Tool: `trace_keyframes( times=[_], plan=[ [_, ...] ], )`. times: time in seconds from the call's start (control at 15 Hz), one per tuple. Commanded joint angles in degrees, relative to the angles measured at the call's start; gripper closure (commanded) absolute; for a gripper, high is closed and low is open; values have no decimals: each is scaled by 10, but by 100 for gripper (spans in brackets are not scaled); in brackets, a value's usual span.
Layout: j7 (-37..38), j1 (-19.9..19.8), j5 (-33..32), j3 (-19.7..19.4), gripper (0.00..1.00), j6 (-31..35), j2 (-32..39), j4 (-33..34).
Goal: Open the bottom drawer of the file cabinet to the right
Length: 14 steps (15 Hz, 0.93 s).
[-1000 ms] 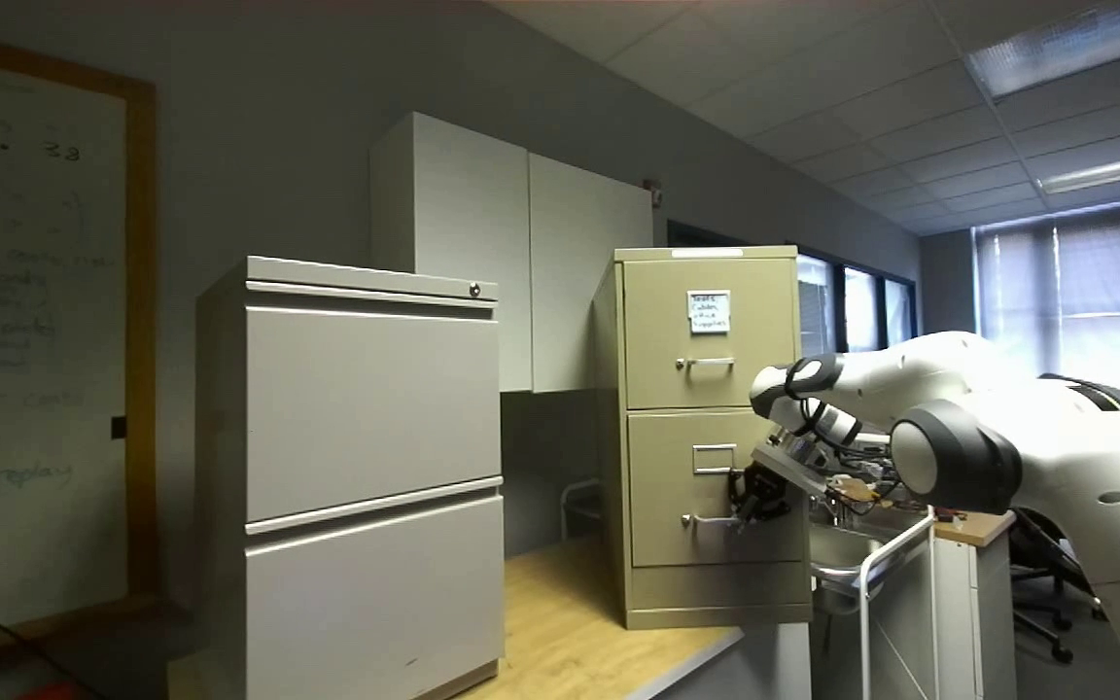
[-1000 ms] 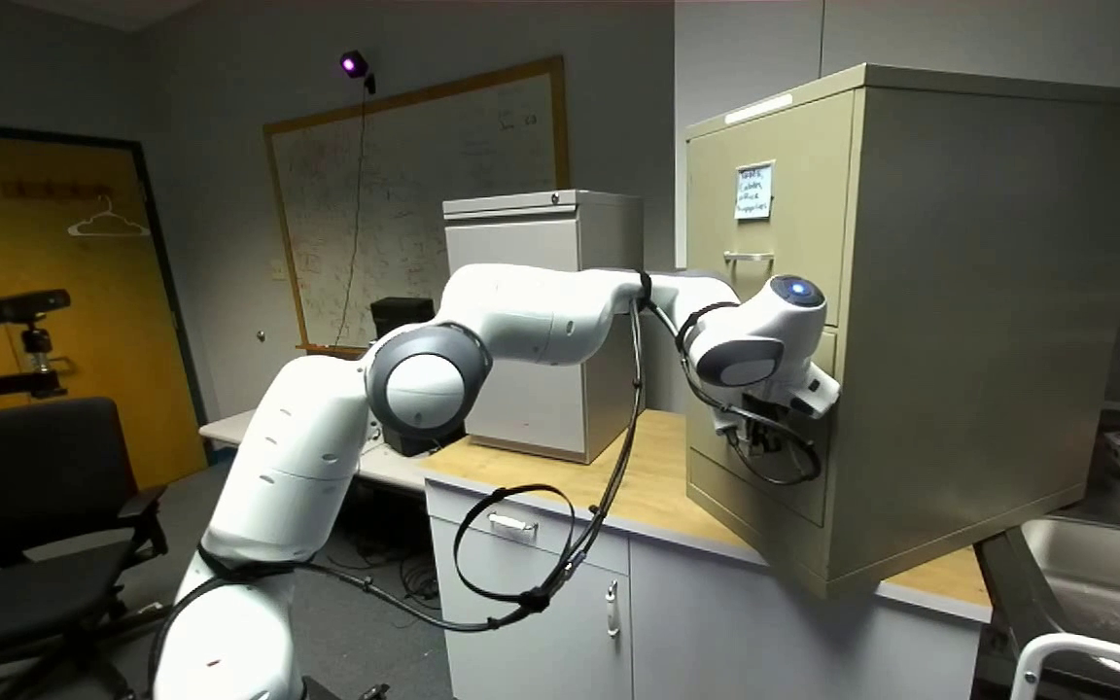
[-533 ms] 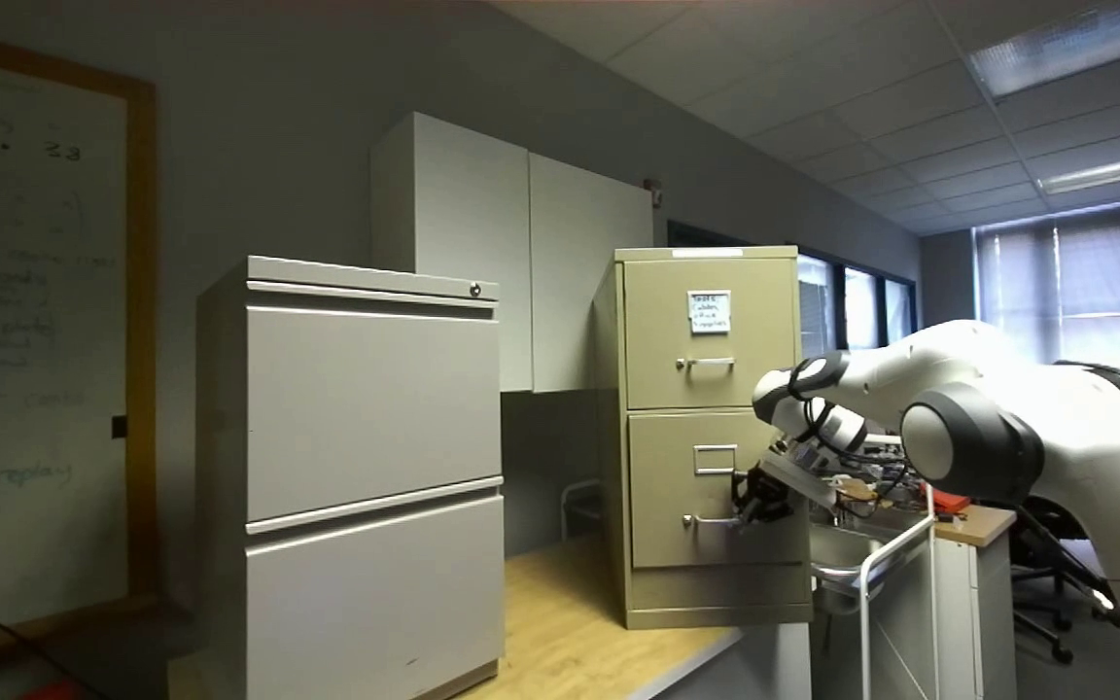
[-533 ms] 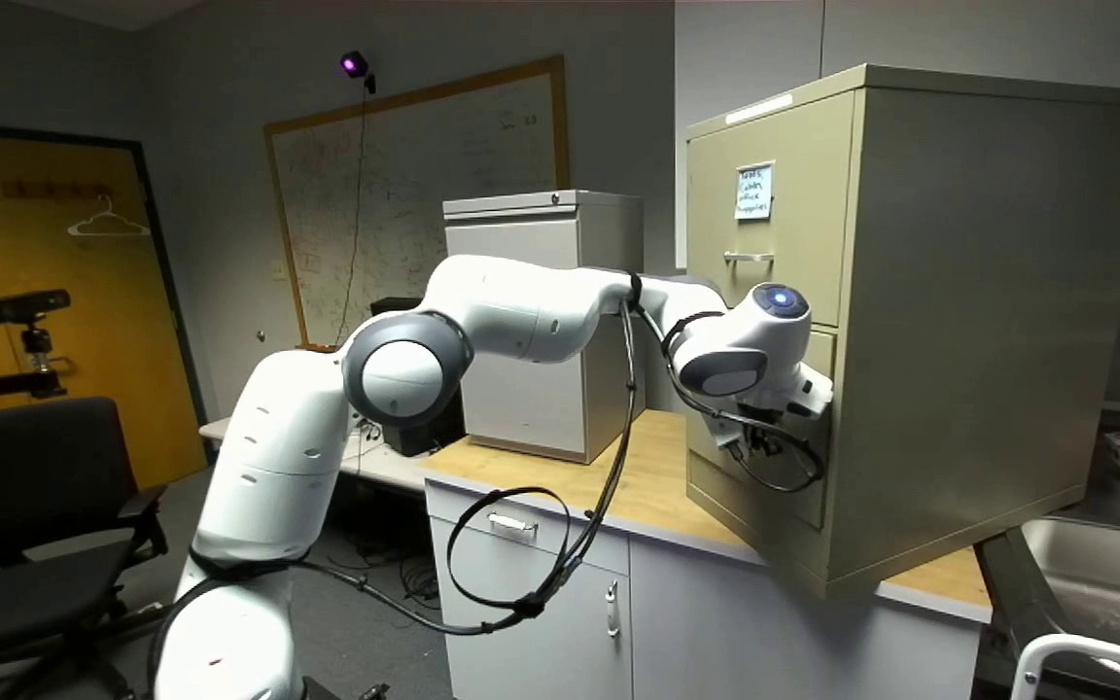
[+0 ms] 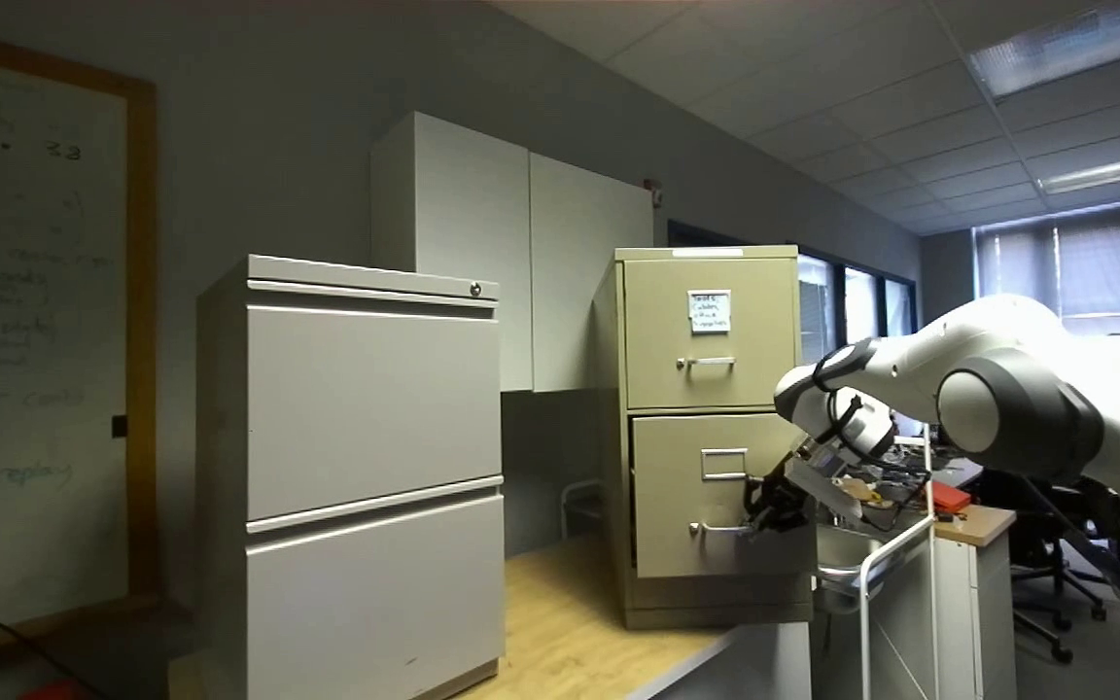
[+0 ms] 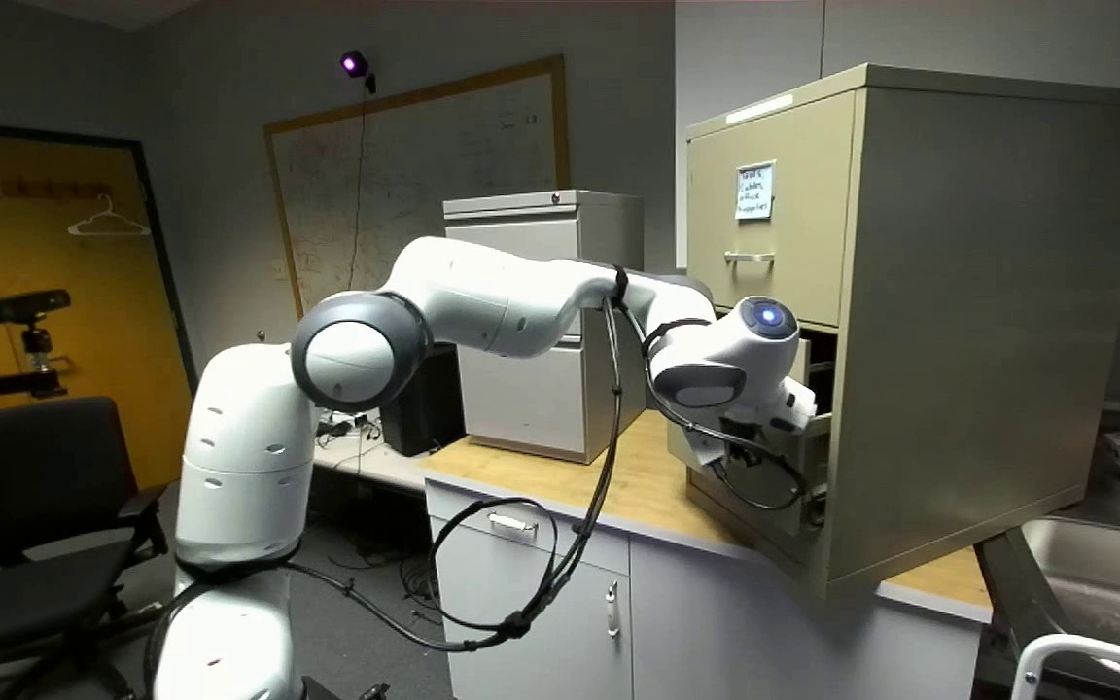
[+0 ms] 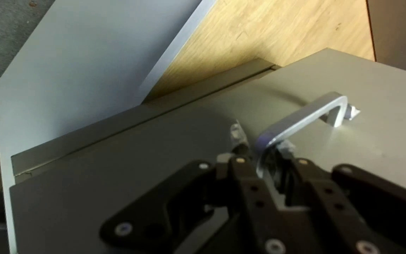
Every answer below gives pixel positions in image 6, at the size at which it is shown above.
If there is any white metal frame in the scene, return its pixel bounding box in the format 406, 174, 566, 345
1010, 636, 1120, 700

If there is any camera with purple light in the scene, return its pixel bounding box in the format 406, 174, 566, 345
340, 51, 378, 92

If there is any white base cabinet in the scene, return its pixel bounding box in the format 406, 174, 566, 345
448, 509, 991, 700

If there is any black box on desk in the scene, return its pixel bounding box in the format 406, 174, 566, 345
380, 345, 463, 457

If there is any beige two-drawer file cabinet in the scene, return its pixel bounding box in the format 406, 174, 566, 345
687, 68, 1120, 595

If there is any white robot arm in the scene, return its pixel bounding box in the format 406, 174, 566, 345
152, 236, 816, 700

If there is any black office chair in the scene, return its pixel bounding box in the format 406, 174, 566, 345
0, 397, 169, 700

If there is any stainless steel sink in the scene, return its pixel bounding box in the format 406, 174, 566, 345
978, 518, 1120, 700

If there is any black camera on stand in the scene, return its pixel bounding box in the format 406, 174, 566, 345
0, 284, 77, 410

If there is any beige bottom cabinet drawer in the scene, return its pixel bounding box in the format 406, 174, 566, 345
664, 326, 846, 547

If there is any grey lateral file cabinet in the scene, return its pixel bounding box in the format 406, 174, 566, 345
442, 191, 642, 462

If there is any wood-framed whiteboard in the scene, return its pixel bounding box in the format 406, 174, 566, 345
264, 55, 571, 312

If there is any yellow board with hanger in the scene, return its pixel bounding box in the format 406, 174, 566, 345
0, 127, 191, 487

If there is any beige top cabinet drawer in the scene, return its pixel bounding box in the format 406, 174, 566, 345
687, 96, 855, 326

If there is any beige cabinet drawer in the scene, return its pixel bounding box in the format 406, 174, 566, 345
687, 96, 855, 326
664, 326, 846, 547

